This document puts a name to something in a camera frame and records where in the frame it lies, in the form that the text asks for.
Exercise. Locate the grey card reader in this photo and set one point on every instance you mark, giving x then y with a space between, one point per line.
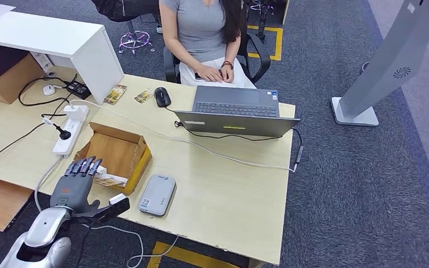
157 195

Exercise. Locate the white power strip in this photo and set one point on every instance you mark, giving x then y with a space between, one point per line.
68 143

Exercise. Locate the silver kiosk stand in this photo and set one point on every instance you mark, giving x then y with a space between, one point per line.
384 63

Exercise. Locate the person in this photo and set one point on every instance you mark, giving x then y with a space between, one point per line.
125 9
203 33

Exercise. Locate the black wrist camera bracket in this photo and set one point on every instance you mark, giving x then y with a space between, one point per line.
116 211

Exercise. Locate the person's left forearm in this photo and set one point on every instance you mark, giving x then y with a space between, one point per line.
233 50

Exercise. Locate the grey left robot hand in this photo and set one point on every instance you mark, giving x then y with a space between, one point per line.
72 192

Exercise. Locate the white printed packet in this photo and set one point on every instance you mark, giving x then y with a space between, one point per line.
43 61

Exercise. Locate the black power plug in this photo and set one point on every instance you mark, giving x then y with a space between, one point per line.
65 134

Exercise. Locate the grey laptop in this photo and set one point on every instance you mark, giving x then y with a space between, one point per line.
236 125

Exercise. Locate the black equipment stand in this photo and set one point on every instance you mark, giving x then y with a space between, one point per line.
262 22

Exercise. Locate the patterned ID card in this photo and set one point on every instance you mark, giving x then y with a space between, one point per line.
144 95

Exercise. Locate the person's right hand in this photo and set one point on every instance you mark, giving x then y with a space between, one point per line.
209 74

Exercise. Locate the brown wooden board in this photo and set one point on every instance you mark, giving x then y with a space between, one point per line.
0 201

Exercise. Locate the person's right forearm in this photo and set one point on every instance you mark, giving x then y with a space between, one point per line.
183 55

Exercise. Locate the white cabinet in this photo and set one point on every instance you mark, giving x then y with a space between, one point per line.
51 37

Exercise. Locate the black office chair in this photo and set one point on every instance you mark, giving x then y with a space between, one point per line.
259 55

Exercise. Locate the person's left hand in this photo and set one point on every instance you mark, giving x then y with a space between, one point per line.
228 75

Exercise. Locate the white plug-in charger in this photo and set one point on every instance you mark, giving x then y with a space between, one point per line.
77 112

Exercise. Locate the large brown cardboard box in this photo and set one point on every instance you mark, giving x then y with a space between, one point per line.
9 85

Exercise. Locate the black computer mouse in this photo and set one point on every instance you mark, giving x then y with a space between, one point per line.
162 97

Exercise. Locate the open yellow cardboard box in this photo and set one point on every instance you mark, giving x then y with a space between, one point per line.
120 148

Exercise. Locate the chrome stool base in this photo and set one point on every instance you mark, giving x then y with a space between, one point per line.
135 40

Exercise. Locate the black power adapter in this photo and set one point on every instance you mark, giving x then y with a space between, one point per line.
79 90

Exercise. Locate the brown patterned card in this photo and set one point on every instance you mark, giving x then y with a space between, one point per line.
115 94

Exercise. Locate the white yellow key card stack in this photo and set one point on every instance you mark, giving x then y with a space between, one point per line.
111 180

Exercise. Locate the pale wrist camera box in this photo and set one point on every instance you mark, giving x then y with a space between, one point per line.
117 198

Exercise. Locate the small white device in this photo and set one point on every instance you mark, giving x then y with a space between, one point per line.
48 90

